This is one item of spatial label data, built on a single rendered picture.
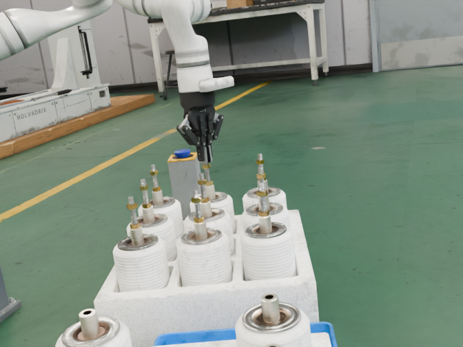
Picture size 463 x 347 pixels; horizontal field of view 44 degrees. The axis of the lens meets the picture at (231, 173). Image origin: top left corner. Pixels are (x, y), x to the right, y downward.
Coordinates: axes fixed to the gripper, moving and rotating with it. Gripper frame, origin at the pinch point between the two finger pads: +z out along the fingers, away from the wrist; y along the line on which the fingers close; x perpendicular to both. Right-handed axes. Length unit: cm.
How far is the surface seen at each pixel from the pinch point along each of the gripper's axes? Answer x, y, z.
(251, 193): 7.8, -5.1, 9.8
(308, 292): 33.8, 13.3, 18.9
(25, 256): -75, 9, 36
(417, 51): -146, -454, 22
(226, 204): 4.9, 0.3, 11.0
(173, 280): 11.7, 23.9, 17.1
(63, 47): -313, -173, -22
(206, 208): 8.4, 9.9, 8.2
